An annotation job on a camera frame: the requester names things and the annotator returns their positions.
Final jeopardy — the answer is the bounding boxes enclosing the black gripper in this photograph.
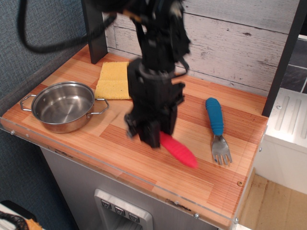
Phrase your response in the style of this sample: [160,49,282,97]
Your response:
[125,58,185,148]

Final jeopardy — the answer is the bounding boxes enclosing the red handled metal spoon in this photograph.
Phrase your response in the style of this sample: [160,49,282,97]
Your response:
[160,131,198,168]

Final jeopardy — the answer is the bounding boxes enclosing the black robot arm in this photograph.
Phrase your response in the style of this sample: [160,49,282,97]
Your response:
[93,0,190,148]

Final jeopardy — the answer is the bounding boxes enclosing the yellow folded cloth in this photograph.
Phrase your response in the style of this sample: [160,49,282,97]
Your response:
[94,62,130,100]

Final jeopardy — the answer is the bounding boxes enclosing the stainless steel pot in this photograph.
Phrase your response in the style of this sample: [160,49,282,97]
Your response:
[20,81,109,134]

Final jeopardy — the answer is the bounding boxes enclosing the silver dispenser button panel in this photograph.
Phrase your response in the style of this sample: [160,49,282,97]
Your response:
[94,189,154,230]

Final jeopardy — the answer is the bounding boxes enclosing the grey toy cabinet front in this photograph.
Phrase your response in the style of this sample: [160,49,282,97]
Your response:
[42,149,216,230]

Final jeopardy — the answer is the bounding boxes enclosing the white toy sink unit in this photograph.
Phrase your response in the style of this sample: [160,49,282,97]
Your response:
[253,34,307,195]

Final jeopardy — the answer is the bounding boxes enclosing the orange object bottom left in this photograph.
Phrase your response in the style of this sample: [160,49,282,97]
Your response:
[25,219,43,230]

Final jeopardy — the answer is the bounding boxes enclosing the blue handled metal fork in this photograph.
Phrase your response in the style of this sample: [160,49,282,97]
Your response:
[205,97,232,165]

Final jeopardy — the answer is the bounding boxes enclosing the dark right vertical post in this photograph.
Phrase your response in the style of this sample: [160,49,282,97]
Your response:
[261,0,307,117]

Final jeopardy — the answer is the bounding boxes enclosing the dark vertical post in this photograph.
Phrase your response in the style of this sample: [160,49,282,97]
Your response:
[261,0,307,117]
[81,0,108,64]

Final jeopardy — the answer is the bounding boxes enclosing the dark left vertical post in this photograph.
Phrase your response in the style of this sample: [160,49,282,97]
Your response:
[81,0,108,64]

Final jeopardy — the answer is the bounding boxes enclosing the black braided cable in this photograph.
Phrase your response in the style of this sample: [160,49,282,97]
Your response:
[17,0,116,54]

